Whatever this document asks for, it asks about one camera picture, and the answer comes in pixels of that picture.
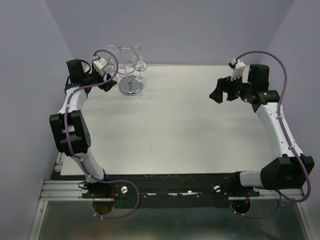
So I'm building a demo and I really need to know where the aluminium rail frame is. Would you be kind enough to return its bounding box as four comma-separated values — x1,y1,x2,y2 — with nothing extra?
27,152,86,240

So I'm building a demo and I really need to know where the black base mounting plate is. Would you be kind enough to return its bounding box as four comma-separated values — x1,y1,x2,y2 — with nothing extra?
82,173,260,209

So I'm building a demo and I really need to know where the back right textured glass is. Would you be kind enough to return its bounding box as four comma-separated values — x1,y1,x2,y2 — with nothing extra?
131,43,144,62

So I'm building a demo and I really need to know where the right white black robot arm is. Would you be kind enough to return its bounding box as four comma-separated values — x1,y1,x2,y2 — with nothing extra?
209,60,315,196

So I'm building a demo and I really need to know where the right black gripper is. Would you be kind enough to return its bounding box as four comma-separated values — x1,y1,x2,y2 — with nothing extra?
209,71,254,104

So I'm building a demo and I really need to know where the short textured wine glass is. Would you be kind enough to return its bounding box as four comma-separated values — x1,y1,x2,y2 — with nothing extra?
103,63,116,81

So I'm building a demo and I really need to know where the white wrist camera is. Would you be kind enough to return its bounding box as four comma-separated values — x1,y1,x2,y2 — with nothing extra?
228,58,246,81
92,58,112,76

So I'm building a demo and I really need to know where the back left wine glass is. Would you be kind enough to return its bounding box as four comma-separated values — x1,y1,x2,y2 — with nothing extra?
103,45,116,54

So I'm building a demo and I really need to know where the tall stemmed wine glass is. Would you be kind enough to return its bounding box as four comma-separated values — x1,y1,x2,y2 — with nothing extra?
134,61,148,83

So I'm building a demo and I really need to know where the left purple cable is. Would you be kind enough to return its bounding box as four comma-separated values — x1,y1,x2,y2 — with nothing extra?
63,49,141,221

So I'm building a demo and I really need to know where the chrome wine glass rack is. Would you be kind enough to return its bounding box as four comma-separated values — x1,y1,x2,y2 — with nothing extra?
107,45,146,96

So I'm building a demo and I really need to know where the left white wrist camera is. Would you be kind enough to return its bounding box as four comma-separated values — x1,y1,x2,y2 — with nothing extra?
92,58,112,76

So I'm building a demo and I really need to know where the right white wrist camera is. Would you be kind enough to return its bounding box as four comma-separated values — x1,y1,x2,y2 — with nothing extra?
228,58,246,81

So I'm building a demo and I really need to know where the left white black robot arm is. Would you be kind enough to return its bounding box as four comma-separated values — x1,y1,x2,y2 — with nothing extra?
49,55,117,198

